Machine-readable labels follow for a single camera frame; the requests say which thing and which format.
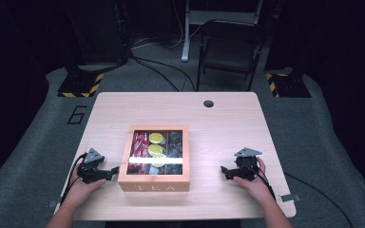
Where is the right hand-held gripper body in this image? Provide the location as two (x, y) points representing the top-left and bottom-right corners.
(233, 146), (263, 182)

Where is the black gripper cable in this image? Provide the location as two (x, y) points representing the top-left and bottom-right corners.
(59, 153), (88, 205)
(248, 162), (278, 201)

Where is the bundle of red sachets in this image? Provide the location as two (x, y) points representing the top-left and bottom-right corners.
(127, 130), (150, 176)

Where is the wooden tea box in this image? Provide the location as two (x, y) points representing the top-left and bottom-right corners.
(117, 124), (191, 193)

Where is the person's left hand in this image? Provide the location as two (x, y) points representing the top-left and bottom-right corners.
(64, 177), (107, 209)

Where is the black floor cable bundle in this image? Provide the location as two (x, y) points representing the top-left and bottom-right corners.
(128, 51), (198, 93)

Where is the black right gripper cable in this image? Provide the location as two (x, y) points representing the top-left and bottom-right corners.
(248, 162), (278, 201)

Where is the person's right hand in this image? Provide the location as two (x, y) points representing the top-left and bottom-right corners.
(233, 157), (276, 205)

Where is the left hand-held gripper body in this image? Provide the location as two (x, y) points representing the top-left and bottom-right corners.
(77, 147), (108, 185)

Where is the black folding chair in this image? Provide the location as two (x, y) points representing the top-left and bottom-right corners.
(196, 19), (268, 92)

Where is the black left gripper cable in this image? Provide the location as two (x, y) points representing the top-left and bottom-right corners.
(59, 153), (88, 205)

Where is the heap of grey tea bags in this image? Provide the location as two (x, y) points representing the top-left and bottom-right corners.
(167, 130), (183, 176)

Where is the white desk frame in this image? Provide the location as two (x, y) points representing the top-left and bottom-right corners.
(181, 0), (264, 63)

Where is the hazard-striped stand base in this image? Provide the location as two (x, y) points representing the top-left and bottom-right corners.
(264, 72), (313, 99)
(57, 71), (105, 99)

